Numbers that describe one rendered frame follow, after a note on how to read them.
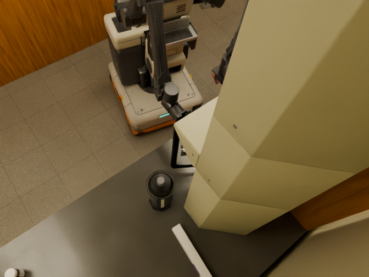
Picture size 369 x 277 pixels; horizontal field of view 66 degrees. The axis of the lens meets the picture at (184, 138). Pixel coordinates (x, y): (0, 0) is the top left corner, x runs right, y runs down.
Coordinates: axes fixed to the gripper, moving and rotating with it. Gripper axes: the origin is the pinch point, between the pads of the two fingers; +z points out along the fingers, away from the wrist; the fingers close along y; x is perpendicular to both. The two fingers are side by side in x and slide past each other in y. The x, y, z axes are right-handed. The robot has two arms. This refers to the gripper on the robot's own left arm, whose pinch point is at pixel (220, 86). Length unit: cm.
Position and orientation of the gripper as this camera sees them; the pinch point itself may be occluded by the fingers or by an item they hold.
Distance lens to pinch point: 138.9
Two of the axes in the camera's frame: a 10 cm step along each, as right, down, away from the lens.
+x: 7.9, -5.2, 3.3
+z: -0.8, 4.4, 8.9
